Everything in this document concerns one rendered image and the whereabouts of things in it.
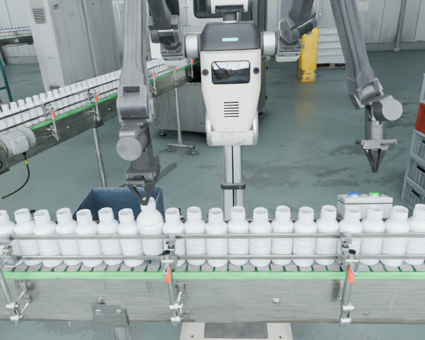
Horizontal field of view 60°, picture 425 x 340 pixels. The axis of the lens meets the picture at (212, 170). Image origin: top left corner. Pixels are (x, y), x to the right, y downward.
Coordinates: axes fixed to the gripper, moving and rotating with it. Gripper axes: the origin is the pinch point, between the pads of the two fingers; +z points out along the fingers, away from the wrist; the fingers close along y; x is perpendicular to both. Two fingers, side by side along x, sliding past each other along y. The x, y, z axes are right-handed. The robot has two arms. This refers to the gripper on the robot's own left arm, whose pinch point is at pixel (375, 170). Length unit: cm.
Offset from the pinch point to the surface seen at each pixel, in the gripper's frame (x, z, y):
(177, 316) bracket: -19, 37, -59
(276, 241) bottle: -16.7, 17.2, -31.6
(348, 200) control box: -3.8, 8.4, -9.0
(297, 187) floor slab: 245, 36, 17
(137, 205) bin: 45, 17, -86
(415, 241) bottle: -16.9, 17.3, 4.2
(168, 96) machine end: 367, -71, -127
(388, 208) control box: -3.8, 11.0, 2.4
